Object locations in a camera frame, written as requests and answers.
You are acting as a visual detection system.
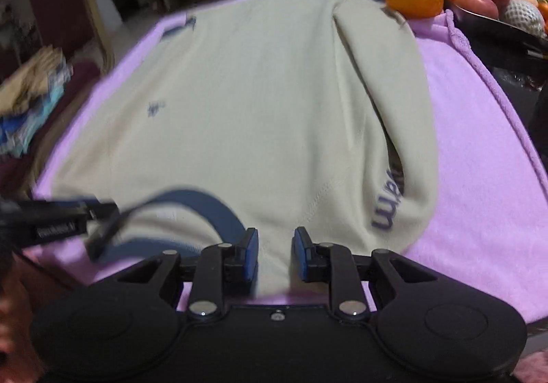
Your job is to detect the maroon chair with wooden frame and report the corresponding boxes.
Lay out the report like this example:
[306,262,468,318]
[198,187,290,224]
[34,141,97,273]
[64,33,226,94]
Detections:
[26,0,116,79]

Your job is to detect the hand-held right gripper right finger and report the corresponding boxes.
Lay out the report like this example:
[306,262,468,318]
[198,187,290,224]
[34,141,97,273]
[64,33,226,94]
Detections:
[291,226,437,320]

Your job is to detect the purple blanket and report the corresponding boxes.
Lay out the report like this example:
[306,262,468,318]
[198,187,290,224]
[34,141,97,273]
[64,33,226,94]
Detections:
[23,0,548,326]

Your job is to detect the cream shirt with navy collar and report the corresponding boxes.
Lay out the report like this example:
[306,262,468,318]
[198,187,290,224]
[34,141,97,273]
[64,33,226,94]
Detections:
[40,0,440,299]

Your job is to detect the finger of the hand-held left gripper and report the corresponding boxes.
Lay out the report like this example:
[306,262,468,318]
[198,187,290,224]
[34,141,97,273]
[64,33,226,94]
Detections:
[87,207,131,262]

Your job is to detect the black fruit tray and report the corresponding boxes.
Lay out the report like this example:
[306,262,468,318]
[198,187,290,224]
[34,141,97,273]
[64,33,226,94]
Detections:
[449,2,548,67]

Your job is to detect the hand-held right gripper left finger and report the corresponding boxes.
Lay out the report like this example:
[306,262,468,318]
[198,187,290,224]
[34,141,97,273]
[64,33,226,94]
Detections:
[115,227,260,320]

